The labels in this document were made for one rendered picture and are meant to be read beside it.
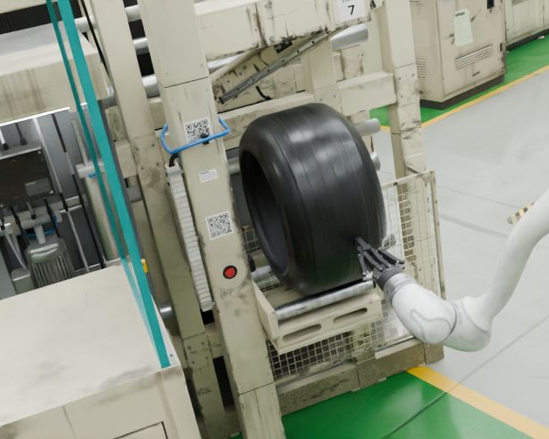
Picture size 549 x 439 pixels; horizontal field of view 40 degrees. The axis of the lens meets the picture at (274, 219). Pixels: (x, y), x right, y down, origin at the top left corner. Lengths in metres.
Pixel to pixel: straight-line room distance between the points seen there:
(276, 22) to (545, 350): 1.99
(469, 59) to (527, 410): 4.25
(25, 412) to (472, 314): 1.07
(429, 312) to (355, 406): 1.58
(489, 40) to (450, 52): 0.51
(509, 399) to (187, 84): 1.97
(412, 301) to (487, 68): 5.46
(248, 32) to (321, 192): 0.59
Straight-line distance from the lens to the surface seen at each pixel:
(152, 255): 3.07
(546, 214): 1.76
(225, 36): 2.39
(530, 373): 3.52
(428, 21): 6.69
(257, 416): 2.62
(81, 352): 1.72
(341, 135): 2.20
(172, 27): 2.08
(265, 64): 2.59
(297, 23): 2.46
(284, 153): 2.15
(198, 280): 2.31
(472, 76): 7.08
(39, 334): 1.85
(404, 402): 3.38
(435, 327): 1.86
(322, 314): 2.39
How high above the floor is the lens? 2.13
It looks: 24 degrees down
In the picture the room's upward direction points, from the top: 11 degrees counter-clockwise
